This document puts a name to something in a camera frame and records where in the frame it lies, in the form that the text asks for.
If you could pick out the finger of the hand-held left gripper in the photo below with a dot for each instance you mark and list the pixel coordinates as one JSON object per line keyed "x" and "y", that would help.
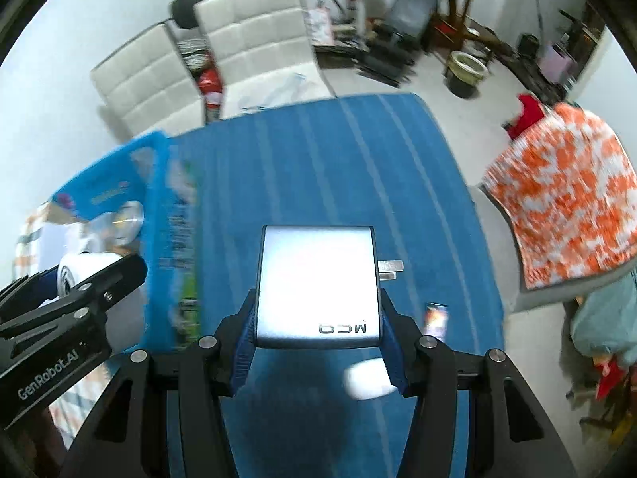
{"x": 42, "y": 281}
{"x": 99, "y": 289}

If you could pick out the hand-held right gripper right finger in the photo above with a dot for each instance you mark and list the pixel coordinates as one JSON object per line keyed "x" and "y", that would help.
{"x": 393, "y": 361}

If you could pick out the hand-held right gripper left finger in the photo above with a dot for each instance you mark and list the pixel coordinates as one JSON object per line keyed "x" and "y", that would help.
{"x": 244, "y": 353}

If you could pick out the white jar with white lid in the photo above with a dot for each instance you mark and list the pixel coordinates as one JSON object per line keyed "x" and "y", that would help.
{"x": 74, "y": 271}

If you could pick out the blue cardboard box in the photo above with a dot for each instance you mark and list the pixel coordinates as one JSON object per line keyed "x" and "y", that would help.
{"x": 171, "y": 269}

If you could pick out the square wall charger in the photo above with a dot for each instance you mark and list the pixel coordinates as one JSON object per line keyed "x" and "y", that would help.
{"x": 318, "y": 279}

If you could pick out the white earbud case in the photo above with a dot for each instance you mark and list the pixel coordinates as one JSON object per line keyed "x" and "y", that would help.
{"x": 363, "y": 378}

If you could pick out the checked orange and teal cloth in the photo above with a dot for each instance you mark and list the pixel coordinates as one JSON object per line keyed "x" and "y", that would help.
{"x": 74, "y": 403}

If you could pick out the printed lighter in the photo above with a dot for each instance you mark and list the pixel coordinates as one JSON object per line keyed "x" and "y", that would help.
{"x": 437, "y": 319}

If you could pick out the grey armchair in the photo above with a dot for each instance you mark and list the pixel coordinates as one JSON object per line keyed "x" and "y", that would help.
{"x": 542, "y": 298}

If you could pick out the blue striped cloth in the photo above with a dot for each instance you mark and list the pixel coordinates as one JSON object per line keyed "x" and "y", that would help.
{"x": 323, "y": 169}

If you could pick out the white quilted chair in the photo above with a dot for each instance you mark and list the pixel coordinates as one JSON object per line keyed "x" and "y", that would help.
{"x": 144, "y": 89}
{"x": 259, "y": 35}

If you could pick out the red fabric item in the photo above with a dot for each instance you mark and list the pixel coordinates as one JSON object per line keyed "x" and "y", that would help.
{"x": 611, "y": 378}

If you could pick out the orange floral cushion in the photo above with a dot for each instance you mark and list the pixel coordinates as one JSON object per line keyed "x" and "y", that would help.
{"x": 567, "y": 194}

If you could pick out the red cloth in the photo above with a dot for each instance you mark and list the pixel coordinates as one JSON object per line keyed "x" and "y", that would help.
{"x": 527, "y": 114}

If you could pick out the round waste bin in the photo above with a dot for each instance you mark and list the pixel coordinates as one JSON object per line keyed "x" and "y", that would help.
{"x": 467, "y": 72}

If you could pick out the pink suitcase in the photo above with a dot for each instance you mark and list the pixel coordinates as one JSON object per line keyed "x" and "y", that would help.
{"x": 560, "y": 62}

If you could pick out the small black bag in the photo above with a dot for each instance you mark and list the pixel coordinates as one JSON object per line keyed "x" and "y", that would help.
{"x": 528, "y": 46}

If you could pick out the black weight bench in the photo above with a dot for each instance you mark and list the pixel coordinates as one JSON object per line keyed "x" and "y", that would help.
{"x": 408, "y": 15}

